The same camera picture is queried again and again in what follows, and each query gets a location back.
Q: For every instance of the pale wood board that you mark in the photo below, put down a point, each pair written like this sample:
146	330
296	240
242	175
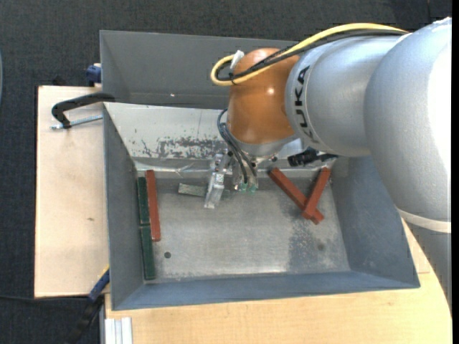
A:
71	199

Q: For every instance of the grey metal bin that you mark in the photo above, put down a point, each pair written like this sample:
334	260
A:
233	242

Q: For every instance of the black cylinder on white bracket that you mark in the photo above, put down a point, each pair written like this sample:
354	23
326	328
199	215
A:
305	158

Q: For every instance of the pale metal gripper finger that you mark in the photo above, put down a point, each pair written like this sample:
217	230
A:
214	192
236	180

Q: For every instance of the dark green flat block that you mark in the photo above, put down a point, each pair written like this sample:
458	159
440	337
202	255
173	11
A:
148	253
143	203

